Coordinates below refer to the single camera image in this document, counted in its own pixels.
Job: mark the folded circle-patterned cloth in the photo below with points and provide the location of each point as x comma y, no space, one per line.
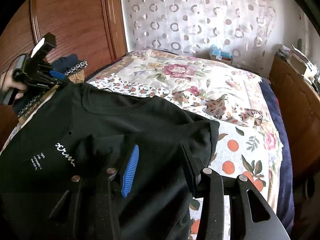
75,74

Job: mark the black printed t-shirt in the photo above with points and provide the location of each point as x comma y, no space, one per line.
157,207

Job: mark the folded navy blue garment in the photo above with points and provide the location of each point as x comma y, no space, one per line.
62,64

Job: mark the blue tissue box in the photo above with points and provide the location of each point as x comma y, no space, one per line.
216,54

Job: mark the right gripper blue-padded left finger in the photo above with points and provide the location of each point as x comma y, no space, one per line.
128,172

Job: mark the stack of papers and books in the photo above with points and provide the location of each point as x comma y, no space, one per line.
300,64

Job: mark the floral bedspread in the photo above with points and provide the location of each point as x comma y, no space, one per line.
248,141

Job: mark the person's left hand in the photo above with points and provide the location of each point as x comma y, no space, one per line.
7,82

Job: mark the white circle-patterned curtain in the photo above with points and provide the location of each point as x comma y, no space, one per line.
191,27

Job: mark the wooden sideboard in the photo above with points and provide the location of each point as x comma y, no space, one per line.
299,106

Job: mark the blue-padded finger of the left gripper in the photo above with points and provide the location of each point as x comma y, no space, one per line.
56,74

